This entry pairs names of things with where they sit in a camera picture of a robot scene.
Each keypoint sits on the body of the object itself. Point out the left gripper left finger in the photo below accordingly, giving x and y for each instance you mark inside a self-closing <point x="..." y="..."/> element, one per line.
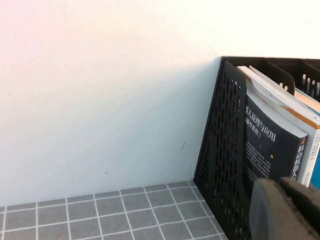
<point x="272" y="215"/>

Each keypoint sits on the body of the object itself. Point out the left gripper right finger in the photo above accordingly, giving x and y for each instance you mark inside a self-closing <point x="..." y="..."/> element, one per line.
<point x="305" y="197"/>

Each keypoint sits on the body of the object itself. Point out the white orange ROS2 book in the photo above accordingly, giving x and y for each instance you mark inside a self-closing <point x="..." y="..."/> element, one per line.
<point x="280" y="95"/>

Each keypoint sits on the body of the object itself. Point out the black book white title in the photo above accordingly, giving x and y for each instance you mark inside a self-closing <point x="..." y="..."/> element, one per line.
<point x="270" y="155"/>

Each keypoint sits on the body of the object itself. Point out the black perforated book stand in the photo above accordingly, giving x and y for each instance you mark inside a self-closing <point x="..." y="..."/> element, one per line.
<point x="225" y="150"/>

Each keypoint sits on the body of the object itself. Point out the grey checked tablecloth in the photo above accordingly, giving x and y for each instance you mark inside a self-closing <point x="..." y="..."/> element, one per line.
<point x="75" y="215"/>

